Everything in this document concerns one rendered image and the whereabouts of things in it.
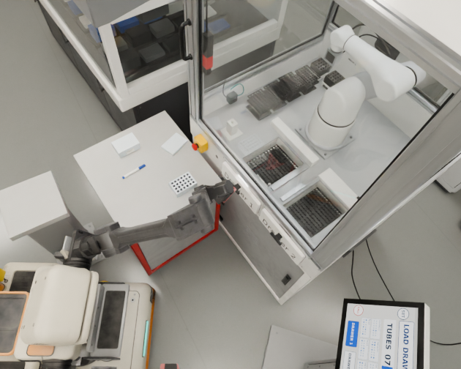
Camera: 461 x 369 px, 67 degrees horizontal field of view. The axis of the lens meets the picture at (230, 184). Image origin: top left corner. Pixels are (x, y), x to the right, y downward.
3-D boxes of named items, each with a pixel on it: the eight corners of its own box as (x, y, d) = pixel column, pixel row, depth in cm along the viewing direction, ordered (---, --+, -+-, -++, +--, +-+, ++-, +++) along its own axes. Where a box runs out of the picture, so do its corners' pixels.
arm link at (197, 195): (184, 200, 99) (198, 236, 100) (203, 193, 99) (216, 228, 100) (190, 187, 141) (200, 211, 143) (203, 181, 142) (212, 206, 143)
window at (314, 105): (314, 251, 148) (457, 91, 64) (200, 118, 178) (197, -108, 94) (315, 250, 148) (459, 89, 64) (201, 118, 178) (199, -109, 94)
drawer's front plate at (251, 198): (255, 214, 173) (258, 205, 164) (221, 173, 183) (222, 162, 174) (257, 212, 174) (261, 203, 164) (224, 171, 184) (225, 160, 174)
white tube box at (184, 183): (177, 198, 181) (176, 194, 178) (168, 186, 184) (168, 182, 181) (197, 186, 185) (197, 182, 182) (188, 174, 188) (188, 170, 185)
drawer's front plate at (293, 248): (297, 265, 162) (303, 258, 152) (258, 218, 172) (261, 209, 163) (299, 263, 163) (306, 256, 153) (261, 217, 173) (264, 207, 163)
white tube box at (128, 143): (120, 158, 190) (118, 153, 186) (113, 147, 193) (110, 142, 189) (140, 148, 194) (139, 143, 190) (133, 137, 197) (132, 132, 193)
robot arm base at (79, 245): (74, 229, 123) (66, 262, 117) (88, 224, 119) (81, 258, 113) (94, 236, 129) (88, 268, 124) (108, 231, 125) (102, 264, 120)
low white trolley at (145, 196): (150, 281, 234) (128, 244, 167) (107, 211, 256) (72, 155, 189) (219, 234, 253) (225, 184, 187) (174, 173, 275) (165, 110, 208)
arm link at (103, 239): (83, 239, 118) (90, 254, 118) (103, 233, 113) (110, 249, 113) (103, 229, 126) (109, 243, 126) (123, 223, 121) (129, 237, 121)
